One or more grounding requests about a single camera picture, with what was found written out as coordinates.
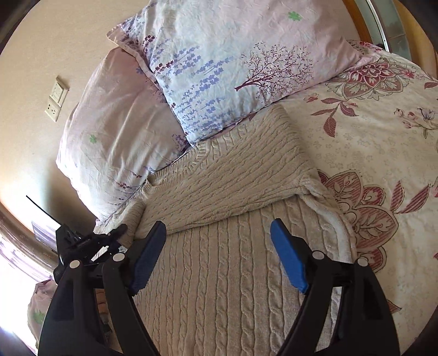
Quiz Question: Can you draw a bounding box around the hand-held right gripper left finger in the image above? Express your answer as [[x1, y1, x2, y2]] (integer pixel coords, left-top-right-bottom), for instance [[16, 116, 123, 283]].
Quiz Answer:
[[37, 221, 168, 356]]

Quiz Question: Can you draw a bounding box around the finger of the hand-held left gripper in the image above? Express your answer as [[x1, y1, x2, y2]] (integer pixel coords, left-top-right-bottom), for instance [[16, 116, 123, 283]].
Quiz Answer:
[[82, 224, 128, 244], [76, 239, 121, 263]]

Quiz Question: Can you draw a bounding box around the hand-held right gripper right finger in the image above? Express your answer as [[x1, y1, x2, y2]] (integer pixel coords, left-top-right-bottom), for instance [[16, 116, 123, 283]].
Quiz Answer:
[[270, 219, 401, 356]]

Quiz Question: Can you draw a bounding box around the cream cable-knit sweater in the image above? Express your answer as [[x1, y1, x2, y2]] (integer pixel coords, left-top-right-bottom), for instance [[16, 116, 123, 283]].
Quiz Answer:
[[94, 104, 353, 356]]

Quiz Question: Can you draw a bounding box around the person's left hand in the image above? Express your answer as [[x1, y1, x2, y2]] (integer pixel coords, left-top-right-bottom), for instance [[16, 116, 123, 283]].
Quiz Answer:
[[95, 288, 109, 320]]

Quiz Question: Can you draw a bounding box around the pink clover-print cloth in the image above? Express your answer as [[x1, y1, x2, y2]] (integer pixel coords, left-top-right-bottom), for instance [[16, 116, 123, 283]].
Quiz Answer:
[[27, 279, 57, 346]]

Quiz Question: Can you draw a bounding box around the pink clover-print pillow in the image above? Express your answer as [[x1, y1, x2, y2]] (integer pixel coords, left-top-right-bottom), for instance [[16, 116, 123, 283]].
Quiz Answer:
[[56, 46, 192, 223]]

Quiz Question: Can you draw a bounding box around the floral quilt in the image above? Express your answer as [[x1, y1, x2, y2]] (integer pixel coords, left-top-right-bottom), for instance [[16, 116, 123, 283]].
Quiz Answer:
[[274, 39, 438, 343]]

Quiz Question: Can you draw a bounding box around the pink tree-print pillow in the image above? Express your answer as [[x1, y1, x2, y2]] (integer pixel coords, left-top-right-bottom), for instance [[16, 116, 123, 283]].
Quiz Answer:
[[107, 0, 372, 144]]

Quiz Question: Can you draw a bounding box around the silver-framed glass panel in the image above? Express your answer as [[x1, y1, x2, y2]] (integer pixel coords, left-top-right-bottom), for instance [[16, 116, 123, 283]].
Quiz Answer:
[[356, 0, 411, 52]]

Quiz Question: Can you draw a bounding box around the wooden headboard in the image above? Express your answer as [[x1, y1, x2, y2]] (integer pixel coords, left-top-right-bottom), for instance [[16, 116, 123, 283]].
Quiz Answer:
[[342, 0, 438, 69]]

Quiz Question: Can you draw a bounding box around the white wall switch plate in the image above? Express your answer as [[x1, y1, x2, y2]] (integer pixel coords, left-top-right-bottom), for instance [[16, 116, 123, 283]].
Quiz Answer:
[[49, 77, 70, 107]]

